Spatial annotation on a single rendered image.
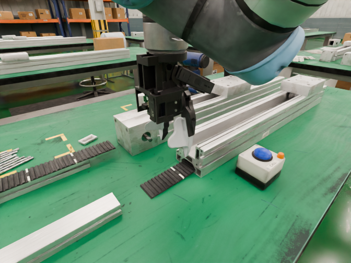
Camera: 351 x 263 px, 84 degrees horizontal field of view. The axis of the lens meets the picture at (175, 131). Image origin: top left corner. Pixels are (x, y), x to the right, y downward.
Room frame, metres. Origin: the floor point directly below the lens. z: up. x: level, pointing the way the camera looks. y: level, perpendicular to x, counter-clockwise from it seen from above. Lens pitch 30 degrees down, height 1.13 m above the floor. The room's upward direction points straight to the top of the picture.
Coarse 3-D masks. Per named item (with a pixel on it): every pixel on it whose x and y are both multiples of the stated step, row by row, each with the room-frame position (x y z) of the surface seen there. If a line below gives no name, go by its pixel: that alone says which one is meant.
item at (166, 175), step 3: (165, 171) 0.38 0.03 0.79; (162, 174) 0.37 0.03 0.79; (165, 174) 0.38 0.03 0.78; (168, 174) 0.37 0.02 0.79; (165, 177) 0.36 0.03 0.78; (168, 177) 0.36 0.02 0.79; (171, 177) 0.36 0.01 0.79; (168, 180) 0.35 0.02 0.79; (171, 180) 0.35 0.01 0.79; (174, 180) 0.35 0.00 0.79; (177, 180) 0.35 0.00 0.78; (171, 183) 0.34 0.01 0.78; (174, 183) 0.34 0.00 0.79
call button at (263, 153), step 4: (256, 148) 0.39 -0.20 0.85; (260, 148) 0.39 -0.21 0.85; (264, 148) 0.39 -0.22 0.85; (256, 152) 0.38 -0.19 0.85; (260, 152) 0.37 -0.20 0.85; (264, 152) 0.37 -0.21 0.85; (268, 152) 0.37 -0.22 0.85; (256, 156) 0.37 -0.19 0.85; (260, 156) 0.36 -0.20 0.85; (264, 156) 0.36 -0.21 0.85; (268, 156) 0.36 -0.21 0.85
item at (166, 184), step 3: (159, 174) 0.37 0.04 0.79; (156, 177) 0.36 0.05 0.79; (159, 177) 0.37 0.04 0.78; (162, 177) 0.36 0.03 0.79; (156, 180) 0.36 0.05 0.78; (159, 180) 0.35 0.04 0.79; (162, 180) 0.36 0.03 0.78; (165, 180) 0.35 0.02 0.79; (159, 183) 0.35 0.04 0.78; (162, 183) 0.34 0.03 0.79; (165, 183) 0.35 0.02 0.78; (168, 183) 0.34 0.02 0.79; (162, 186) 0.34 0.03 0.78; (165, 186) 0.33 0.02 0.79; (168, 186) 0.34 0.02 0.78; (171, 186) 0.34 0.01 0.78
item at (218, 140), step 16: (272, 96) 0.73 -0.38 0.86; (288, 96) 0.80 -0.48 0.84; (304, 96) 0.73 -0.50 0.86; (320, 96) 0.85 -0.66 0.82; (240, 112) 0.58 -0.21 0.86; (256, 112) 0.64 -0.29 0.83; (272, 112) 0.58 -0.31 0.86; (288, 112) 0.64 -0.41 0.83; (304, 112) 0.76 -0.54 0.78; (208, 128) 0.48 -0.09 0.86; (224, 128) 0.53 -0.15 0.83; (240, 128) 0.47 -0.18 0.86; (256, 128) 0.51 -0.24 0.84; (272, 128) 0.58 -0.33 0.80; (192, 144) 0.44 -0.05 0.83; (208, 144) 0.39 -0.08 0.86; (224, 144) 0.41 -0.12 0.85; (240, 144) 0.48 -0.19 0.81; (192, 160) 0.39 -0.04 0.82; (208, 160) 0.38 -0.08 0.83; (224, 160) 0.42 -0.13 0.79
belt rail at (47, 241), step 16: (80, 208) 0.25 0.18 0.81; (96, 208) 0.25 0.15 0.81; (112, 208) 0.25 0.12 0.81; (64, 224) 0.22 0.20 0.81; (80, 224) 0.22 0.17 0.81; (96, 224) 0.23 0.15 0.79; (32, 240) 0.19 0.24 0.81; (48, 240) 0.19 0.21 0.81; (64, 240) 0.20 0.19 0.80; (0, 256) 0.16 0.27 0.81; (16, 256) 0.16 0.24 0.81; (32, 256) 0.17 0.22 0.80; (48, 256) 0.18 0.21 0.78
